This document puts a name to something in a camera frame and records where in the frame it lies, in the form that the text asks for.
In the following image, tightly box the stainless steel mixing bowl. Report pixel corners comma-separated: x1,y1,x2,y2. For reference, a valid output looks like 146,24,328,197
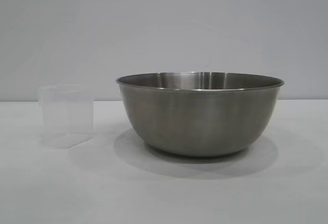
115,71,285,157

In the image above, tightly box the clear plastic measuring cup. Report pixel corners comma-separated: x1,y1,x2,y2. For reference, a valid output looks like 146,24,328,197
37,84,93,149

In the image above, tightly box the white tablecloth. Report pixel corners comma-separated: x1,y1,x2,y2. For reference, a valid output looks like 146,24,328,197
0,98,328,224

